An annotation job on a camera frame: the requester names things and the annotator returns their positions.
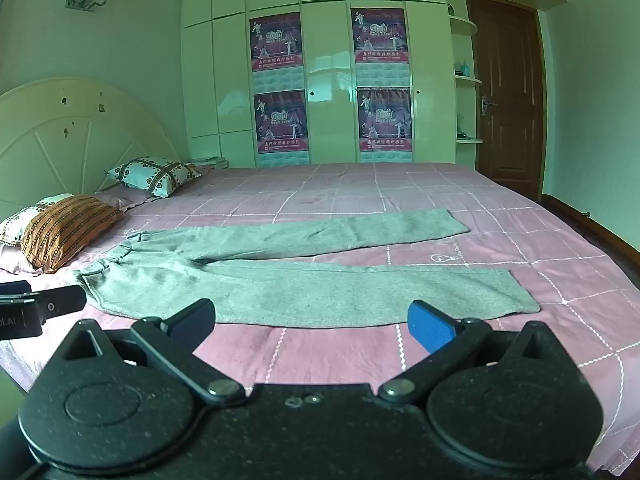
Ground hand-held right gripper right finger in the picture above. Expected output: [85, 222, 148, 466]
[378, 301, 581, 404]

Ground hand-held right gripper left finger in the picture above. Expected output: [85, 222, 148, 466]
[54, 299, 247, 406]

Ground grey pants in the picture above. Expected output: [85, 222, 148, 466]
[72, 207, 542, 330]

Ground orange striped pillow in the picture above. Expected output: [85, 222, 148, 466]
[21, 195, 124, 275]

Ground white patterned pillow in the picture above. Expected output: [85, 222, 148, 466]
[0, 192, 76, 249]

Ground plain pink pillow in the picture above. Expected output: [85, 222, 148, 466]
[92, 180, 167, 212]

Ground white heart-patterned pillow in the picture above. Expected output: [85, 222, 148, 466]
[104, 156, 202, 199]

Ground folded pink cloth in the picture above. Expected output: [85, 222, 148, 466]
[187, 156, 230, 171]

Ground cream wooden headboard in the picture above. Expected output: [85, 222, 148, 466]
[0, 76, 190, 223]

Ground bed with pink checked sheet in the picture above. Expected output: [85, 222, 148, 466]
[0, 161, 640, 477]

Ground brown wooden door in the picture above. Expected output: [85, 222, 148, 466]
[465, 0, 547, 202]

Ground cream corner shelves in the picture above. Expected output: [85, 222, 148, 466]
[444, 0, 485, 163]

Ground cream glossy wardrobe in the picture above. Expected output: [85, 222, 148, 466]
[180, 0, 457, 169]

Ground wall poster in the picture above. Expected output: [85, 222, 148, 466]
[356, 86, 415, 164]
[249, 11, 307, 93]
[253, 91, 311, 167]
[350, 7, 411, 87]

